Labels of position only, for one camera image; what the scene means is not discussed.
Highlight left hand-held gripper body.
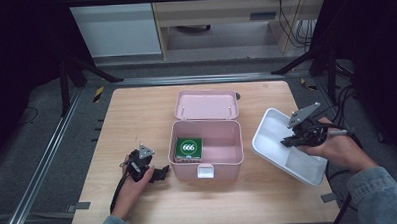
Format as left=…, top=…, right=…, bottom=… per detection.
left=122, top=143, right=157, bottom=184

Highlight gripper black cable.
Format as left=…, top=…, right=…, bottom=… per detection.
left=107, top=153, right=133, bottom=214
left=320, top=119, right=367, bottom=224

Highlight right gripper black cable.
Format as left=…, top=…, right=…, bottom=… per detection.
left=320, top=119, right=367, bottom=224

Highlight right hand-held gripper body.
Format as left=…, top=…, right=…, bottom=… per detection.
left=285, top=101, right=351, bottom=149

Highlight yellow black tape strip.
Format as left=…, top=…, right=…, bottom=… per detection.
left=299, top=77, right=319, bottom=92
left=93, top=86, right=105, bottom=104

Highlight black floor cables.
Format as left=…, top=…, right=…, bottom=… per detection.
left=332, top=84, right=359, bottom=121

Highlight person's right hand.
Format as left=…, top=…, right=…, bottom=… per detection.
left=296, top=134, right=378, bottom=177

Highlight grey table bracket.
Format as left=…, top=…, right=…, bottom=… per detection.
left=320, top=192, right=338, bottom=204
left=67, top=201, right=92, bottom=214

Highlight green cardboard box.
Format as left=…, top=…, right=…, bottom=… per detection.
left=173, top=136, right=204, bottom=162

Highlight pink storage box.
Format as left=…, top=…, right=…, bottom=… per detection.
left=165, top=87, right=246, bottom=182

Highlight person's left hand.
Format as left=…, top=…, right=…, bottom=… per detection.
left=109, top=167, right=157, bottom=220

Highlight white cabinet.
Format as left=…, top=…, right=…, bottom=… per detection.
left=70, top=2, right=163, bottom=59

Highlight black stand legs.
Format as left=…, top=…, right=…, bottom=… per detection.
left=269, top=36, right=340, bottom=107
left=57, top=54, right=126, bottom=118

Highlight short metal floor rail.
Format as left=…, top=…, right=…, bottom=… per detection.
left=114, top=72, right=286, bottom=88

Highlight hanging black desk cables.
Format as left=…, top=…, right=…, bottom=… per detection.
left=278, top=0, right=318, bottom=50

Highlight white plastic tray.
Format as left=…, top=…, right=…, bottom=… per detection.
left=250, top=106, right=329, bottom=189

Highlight long metal floor rail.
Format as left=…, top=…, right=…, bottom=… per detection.
left=0, top=87, right=88, bottom=224

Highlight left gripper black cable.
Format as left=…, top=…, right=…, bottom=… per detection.
left=107, top=153, right=133, bottom=214

